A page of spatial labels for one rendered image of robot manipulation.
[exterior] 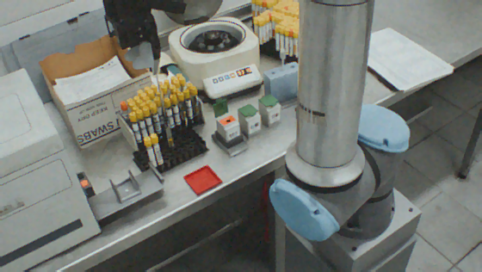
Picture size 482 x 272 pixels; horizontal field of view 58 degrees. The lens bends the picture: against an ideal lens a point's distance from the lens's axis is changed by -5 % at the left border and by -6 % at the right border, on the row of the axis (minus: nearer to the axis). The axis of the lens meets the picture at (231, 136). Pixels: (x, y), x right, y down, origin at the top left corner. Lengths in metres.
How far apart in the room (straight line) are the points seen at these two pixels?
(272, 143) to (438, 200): 1.29
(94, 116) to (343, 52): 0.82
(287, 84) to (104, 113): 0.49
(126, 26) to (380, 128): 0.50
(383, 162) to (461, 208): 1.58
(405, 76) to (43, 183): 1.03
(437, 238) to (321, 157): 1.58
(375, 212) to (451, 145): 1.79
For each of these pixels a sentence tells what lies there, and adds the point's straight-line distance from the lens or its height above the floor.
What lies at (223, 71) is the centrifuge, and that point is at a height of 0.94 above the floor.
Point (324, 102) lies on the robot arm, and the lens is 0.56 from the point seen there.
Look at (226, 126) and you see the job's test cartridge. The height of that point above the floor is 0.95.
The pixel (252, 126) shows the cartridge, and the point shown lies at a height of 0.91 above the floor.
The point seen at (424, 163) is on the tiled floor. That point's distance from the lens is 2.46.
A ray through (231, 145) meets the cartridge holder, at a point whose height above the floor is 0.89.
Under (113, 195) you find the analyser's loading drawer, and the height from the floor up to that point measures 0.91.
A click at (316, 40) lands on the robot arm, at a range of 0.52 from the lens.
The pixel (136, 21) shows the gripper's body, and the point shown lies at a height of 1.27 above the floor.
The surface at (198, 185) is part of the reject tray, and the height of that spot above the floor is 0.88.
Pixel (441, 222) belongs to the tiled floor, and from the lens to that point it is 2.22.
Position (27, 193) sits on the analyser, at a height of 1.07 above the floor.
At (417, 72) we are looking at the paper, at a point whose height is 0.89.
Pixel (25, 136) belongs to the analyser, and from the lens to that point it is 0.86.
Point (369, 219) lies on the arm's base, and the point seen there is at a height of 1.00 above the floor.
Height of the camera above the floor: 1.66
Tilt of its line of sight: 41 degrees down
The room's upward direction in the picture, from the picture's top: 6 degrees counter-clockwise
